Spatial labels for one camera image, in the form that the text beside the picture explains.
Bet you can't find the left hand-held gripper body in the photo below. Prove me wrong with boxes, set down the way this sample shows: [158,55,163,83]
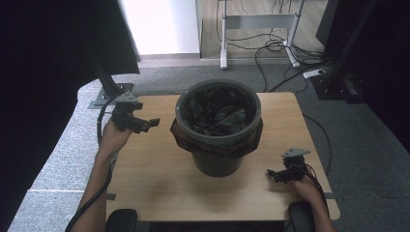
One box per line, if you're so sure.
[112,91,143,132]

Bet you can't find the black post with grey base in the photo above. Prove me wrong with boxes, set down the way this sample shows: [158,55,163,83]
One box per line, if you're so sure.
[88,57,134,110]

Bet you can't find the black stand with black base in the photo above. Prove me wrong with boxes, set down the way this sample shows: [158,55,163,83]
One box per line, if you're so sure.
[310,0,380,104]

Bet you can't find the dark curtain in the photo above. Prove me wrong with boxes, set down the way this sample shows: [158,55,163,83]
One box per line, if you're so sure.
[317,0,410,153]

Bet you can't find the person's left hand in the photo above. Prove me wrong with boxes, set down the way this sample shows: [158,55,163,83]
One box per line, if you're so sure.
[98,119,133,160]

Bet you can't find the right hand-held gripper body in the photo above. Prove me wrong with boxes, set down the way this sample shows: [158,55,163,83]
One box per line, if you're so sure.
[280,148,311,184]

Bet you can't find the grey metal desk frame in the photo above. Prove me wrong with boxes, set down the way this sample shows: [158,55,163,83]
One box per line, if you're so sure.
[217,0,306,71]

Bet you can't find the right hand-held gripper cable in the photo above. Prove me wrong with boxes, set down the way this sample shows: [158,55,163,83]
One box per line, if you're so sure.
[301,163,331,223]

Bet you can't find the hand-held gripper cable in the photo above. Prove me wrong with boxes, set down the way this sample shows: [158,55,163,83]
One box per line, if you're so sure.
[65,96,114,232]
[301,163,331,223]

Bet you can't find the black curtain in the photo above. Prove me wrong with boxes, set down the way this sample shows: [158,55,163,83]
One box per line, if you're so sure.
[0,0,140,232]

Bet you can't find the long black floor cable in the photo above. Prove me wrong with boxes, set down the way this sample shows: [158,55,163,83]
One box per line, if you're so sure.
[254,46,269,94]

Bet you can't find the dark plastic trash bin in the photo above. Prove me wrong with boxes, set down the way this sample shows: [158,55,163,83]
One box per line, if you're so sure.
[191,151,246,178]

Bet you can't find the black plastic garbage bag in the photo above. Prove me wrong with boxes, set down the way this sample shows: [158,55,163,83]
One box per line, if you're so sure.
[169,84,264,160]

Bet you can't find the grey bin rim ring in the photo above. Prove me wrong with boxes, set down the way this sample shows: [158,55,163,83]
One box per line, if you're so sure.
[175,79,263,146]

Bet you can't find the tangle of black cables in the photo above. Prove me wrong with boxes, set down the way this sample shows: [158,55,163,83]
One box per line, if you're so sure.
[225,30,327,66]

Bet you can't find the black power strip cable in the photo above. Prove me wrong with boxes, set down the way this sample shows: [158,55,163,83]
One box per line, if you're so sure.
[268,64,323,94]

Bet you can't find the white panel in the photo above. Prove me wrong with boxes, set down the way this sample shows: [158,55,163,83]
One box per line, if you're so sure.
[119,0,202,56]

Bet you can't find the left hand-held gripper cable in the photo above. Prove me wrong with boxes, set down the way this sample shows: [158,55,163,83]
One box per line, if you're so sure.
[65,96,114,232]

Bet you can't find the white power strip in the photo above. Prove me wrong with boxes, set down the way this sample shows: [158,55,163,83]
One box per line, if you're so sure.
[303,68,327,79]

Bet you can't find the person's right hand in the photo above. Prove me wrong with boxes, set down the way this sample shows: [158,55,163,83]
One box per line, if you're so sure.
[288,178,320,207]

